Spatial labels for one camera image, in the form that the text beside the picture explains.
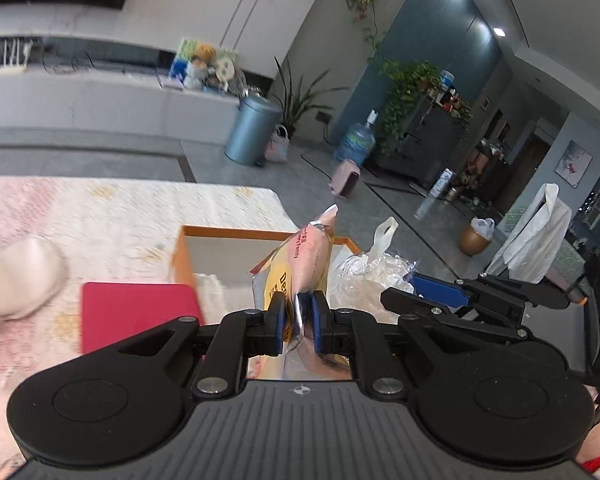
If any teddy bear bouquet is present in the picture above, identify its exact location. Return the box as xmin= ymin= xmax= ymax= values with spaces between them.
xmin=183 ymin=44 xmax=216 ymax=90

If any pink space heater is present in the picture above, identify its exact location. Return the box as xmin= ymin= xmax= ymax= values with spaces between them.
xmin=329 ymin=159 xmax=360 ymax=198

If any hanging vine plant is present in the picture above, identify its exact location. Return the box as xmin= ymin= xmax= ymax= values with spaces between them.
xmin=343 ymin=0 xmax=386 ymax=60

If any white hanging shirt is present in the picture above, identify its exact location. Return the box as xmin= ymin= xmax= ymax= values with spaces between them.
xmin=486 ymin=183 xmax=572 ymax=284

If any green potted floor plant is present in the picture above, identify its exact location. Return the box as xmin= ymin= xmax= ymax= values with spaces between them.
xmin=273 ymin=58 xmax=347 ymax=138

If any clear plastic bag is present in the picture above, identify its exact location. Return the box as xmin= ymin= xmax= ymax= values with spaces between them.
xmin=326 ymin=217 xmax=417 ymax=324

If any gold pot with bag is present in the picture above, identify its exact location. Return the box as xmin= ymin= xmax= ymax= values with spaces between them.
xmin=457 ymin=217 xmax=495 ymax=257

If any white marble tv console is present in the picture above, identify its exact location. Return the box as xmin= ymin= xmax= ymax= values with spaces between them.
xmin=0 ymin=67 xmax=238 ymax=145

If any lace patterned tablecloth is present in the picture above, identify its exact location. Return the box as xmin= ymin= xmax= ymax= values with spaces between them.
xmin=0 ymin=177 xmax=296 ymax=479

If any blue water jug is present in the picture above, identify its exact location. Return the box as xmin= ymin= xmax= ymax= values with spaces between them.
xmin=334 ymin=110 xmax=378 ymax=167

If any dark cabinet with ivy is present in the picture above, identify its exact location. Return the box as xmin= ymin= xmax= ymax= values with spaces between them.
xmin=372 ymin=61 xmax=472 ymax=188

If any small woven basket bag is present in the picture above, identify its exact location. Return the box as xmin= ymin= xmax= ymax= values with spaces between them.
xmin=264 ymin=124 xmax=290 ymax=164

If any pink snack bag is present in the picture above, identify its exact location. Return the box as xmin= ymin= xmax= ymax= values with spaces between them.
xmin=251 ymin=205 xmax=338 ymax=380

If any grey metal trash bin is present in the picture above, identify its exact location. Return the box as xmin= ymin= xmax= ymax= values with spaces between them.
xmin=224 ymin=94 xmax=283 ymax=166

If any white wifi router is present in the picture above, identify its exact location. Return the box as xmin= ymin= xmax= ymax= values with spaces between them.
xmin=0 ymin=38 xmax=33 ymax=76

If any orange cardboard box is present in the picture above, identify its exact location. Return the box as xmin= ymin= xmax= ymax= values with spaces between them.
xmin=171 ymin=224 xmax=364 ymax=380

